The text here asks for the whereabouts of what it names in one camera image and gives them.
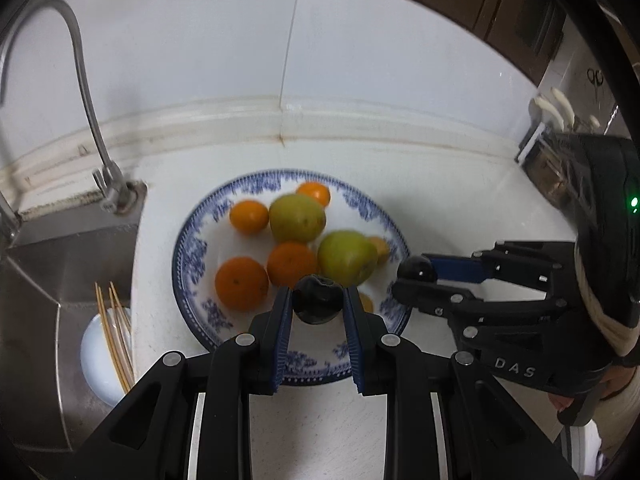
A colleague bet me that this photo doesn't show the orange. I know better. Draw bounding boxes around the orange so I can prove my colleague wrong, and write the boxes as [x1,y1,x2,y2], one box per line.
[215,257,270,312]

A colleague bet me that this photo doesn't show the white bowl in sink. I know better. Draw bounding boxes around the white bowl in sink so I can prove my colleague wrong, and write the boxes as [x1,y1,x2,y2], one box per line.
[79,314,125,408]

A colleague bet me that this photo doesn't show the blue white patterned plate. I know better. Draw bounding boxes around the blue white patterned plate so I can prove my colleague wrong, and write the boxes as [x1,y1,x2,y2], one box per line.
[170,168,414,387]

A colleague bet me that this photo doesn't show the black scissors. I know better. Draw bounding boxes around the black scissors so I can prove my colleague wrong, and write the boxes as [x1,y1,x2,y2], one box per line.
[586,67,604,89]

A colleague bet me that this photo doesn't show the wooden chopstick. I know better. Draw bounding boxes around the wooden chopstick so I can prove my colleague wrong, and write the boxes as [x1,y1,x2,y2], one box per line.
[108,282,134,391]
[94,283,124,386]

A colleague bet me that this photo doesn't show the white dish rack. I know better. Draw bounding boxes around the white dish rack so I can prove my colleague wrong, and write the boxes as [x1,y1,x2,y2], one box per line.
[514,122,546,165]

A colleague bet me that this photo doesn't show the small brownish-green round fruit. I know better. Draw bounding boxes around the small brownish-green round fruit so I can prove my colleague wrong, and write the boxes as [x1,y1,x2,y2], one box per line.
[368,236,390,266]

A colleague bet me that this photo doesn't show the dark plum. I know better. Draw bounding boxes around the dark plum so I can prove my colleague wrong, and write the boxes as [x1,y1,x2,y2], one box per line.
[291,274,344,325]
[397,255,438,284]

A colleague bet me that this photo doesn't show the curved steel drinking faucet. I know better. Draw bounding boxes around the curved steel drinking faucet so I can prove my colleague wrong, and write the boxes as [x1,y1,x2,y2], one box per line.
[1,0,137,214]

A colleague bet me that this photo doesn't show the large green apple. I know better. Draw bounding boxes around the large green apple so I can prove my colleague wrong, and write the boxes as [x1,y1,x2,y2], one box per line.
[269,193,326,244]

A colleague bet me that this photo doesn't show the orange tangerine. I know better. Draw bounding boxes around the orange tangerine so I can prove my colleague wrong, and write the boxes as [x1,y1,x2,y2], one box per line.
[296,181,331,208]
[267,242,319,288]
[229,200,269,236]

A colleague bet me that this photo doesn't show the right hand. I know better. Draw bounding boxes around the right hand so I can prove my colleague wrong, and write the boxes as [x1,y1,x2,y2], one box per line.
[546,358,632,413]

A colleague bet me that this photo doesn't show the small green-brown fruit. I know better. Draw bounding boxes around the small green-brown fruit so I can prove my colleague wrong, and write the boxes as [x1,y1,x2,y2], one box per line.
[359,292,374,313]

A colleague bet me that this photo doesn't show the stainless steel sink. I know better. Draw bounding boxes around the stainless steel sink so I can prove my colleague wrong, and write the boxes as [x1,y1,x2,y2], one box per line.
[1,182,146,454]

